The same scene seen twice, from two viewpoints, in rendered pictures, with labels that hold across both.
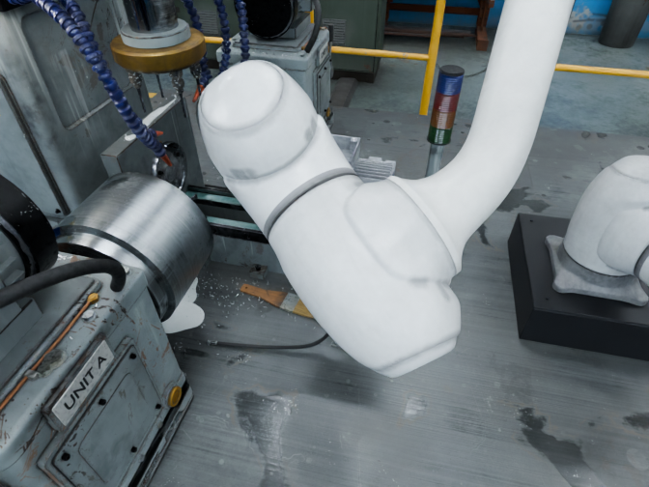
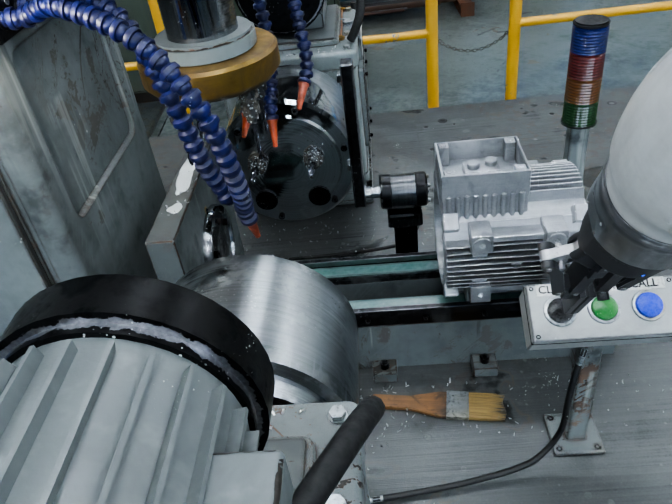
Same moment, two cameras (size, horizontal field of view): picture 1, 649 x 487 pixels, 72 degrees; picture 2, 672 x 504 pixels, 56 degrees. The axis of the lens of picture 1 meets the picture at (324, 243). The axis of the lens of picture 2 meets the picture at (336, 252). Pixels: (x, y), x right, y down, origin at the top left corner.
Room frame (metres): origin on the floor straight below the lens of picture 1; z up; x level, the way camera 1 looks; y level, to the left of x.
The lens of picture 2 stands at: (0.11, 0.32, 1.59)
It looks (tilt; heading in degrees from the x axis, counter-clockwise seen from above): 37 degrees down; 352
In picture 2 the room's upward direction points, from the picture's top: 8 degrees counter-clockwise
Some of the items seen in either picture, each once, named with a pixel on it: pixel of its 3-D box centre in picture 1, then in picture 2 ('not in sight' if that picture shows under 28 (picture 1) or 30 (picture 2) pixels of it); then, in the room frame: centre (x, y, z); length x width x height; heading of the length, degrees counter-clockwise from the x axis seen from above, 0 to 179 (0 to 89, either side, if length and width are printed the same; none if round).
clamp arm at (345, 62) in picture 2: not in sight; (354, 137); (1.01, 0.13, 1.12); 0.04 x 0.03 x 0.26; 76
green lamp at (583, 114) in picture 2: (439, 131); (579, 110); (1.07, -0.31, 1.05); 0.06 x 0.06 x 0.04
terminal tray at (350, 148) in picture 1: (327, 159); (479, 177); (0.84, -0.01, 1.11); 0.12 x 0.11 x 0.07; 75
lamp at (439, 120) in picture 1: (442, 116); (582, 87); (1.07, -0.31, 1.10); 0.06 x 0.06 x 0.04
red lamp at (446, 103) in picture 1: (446, 99); (586, 62); (1.07, -0.31, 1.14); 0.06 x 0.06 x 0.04
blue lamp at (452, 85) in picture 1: (449, 81); (589, 37); (1.07, -0.31, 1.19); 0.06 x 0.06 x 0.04
